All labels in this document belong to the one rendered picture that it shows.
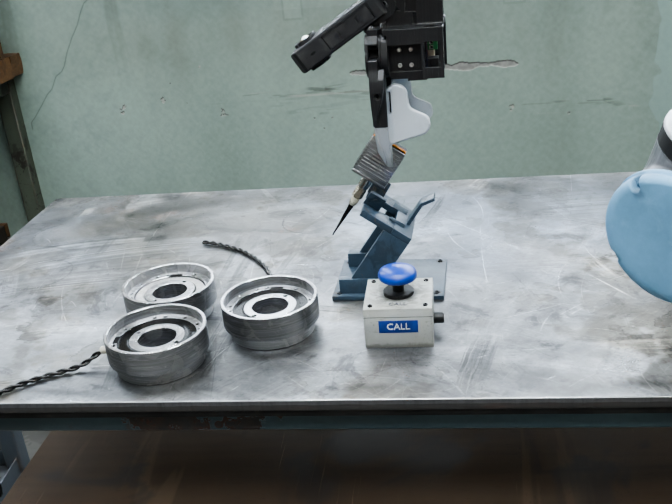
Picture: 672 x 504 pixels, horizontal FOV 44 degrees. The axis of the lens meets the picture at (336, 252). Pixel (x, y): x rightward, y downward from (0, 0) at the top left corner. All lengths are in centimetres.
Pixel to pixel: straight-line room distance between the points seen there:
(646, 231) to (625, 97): 183
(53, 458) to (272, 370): 48
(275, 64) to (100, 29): 52
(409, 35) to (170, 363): 40
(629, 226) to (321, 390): 32
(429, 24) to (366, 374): 36
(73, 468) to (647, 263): 81
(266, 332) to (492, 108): 170
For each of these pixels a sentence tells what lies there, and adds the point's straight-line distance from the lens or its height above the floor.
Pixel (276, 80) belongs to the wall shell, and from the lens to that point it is 250.
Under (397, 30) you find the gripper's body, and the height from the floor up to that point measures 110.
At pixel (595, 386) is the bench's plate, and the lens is 81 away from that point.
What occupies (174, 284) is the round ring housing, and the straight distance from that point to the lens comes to 100.
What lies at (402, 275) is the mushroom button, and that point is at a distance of 85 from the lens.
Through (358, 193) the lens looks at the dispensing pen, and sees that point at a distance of 96.
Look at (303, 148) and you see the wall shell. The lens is 254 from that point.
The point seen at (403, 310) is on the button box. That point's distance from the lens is 85.
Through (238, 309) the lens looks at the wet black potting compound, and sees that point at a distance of 92.
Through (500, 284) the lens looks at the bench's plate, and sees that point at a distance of 99.
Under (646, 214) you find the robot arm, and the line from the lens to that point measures 69.
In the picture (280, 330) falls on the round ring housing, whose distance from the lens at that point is 87.
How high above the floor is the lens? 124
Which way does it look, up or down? 24 degrees down
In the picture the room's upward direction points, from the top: 6 degrees counter-clockwise
